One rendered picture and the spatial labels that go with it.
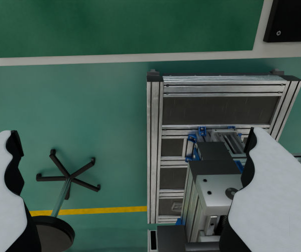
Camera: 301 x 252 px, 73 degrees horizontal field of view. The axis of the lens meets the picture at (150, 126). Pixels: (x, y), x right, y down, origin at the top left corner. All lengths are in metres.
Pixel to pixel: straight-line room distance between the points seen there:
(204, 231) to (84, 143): 1.24
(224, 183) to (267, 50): 0.34
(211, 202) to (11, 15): 0.59
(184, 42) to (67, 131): 1.24
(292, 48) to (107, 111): 1.12
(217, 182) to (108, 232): 2.06
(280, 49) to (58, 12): 0.52
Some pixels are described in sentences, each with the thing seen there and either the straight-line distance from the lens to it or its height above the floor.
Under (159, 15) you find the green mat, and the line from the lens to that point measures 0.51.
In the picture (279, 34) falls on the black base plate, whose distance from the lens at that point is 0.58.
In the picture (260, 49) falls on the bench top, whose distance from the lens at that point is 0.59.
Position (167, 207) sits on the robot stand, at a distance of 1.78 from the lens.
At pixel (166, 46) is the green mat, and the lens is 0.52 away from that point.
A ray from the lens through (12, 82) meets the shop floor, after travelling 1.57.
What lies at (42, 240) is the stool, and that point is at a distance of 1.54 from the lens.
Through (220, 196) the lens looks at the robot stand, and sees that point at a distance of 0.49.
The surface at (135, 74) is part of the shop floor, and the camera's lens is 1.32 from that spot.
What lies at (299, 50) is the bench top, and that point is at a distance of 0.65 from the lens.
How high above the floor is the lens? 1.26
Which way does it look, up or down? 58 degrees down
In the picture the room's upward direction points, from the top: 176 degrees clockwise
